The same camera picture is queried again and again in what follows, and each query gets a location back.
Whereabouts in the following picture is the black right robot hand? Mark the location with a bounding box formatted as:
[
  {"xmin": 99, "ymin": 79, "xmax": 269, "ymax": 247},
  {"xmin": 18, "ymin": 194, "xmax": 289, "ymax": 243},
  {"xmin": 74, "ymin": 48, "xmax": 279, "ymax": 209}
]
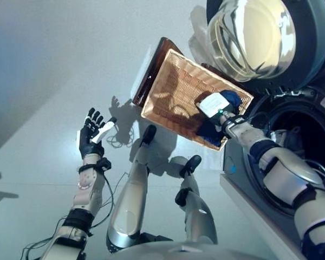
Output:
[{"xmin": 196, "ymin": 92, "xmax": 244, "ymax": 128}]

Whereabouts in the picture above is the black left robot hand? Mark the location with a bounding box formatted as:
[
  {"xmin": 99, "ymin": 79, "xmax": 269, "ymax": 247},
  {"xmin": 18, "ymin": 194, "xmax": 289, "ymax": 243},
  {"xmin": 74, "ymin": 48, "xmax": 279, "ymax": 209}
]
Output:
[{"xmin": 76, "ymin": 107, "xmax": 117, "ymax": 161}]

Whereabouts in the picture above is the blue garment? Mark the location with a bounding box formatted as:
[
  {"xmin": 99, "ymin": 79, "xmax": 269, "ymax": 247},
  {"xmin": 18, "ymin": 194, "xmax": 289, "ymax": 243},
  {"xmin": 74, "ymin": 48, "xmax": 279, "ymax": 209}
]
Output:
[{"xmin": 196, "ymin": 90, "xmax": 243, "ymax": 148}]

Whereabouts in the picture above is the large rectangular wicker basket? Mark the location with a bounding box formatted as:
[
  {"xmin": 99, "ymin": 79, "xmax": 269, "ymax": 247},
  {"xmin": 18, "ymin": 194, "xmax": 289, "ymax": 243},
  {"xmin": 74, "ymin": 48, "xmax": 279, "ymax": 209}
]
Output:
[{"xmin": 140, "ymin": 49, "xmax": 255, "ymax": 152}]

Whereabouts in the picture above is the silver left robot leg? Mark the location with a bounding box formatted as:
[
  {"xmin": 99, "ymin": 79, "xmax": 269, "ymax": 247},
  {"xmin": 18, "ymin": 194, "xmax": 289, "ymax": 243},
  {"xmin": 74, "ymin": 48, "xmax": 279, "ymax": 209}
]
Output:
[{"xmin": 105, "ymin": 124, "xmax": 158, "ymax": 254}]

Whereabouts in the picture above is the silver robot leg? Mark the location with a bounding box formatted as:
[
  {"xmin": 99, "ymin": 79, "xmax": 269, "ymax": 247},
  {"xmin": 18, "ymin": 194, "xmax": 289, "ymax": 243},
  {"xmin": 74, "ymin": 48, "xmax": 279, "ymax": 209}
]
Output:
[
  {"xmin": 105, "ymin": 124, "xmax": 158, "ymax": 254},
  {"xmin": 174, "ymin": 155, "xmax": 219, "ymax": 244}
]

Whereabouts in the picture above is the brown glossy stool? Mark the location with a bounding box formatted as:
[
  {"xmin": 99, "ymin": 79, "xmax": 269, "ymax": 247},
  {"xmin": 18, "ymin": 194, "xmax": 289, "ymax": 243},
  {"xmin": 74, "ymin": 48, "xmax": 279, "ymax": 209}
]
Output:
[{"xmin": 132, "ymin": 37, "xmax": 220, "ymax": 107}]

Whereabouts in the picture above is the round glass washer door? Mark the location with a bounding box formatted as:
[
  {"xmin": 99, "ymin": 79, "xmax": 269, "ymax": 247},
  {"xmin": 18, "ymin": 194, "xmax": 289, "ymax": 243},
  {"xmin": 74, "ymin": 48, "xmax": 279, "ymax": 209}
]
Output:
[{"xmin": 205, "ymin": 0, "xmax": 325, "ymax": 90}]

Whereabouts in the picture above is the silver right robot leg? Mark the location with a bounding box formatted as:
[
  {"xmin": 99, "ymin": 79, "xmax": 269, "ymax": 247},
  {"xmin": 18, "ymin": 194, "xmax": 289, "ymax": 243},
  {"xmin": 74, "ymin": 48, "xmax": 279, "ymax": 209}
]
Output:
[{"xmin": 174, "ymin": 155, "xmax": 219, "ymax": 244}]

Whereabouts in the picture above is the grey robot torso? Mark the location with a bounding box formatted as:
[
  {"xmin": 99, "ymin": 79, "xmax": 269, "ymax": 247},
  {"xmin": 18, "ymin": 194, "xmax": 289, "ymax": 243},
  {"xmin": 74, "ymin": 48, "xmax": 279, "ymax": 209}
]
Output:
[{"xmin": 105, "ymin": 240, "xmax": 261, "ymax": 260}]

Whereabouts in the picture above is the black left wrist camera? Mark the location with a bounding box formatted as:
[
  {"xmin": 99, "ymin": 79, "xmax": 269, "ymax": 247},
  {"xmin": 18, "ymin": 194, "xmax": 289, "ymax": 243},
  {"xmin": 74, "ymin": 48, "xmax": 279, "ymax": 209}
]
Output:
[{"xmin": 96, "ymin": 159, "xmax": 112, "ymax": 172}]

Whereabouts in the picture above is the coiled white floor cable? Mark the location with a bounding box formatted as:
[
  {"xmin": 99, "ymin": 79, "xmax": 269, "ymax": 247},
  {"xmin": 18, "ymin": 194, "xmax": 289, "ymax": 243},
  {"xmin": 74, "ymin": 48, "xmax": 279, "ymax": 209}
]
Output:
[{"xmin": 107, "ymin": 127, "xmax": 134, "ymax": 149}]

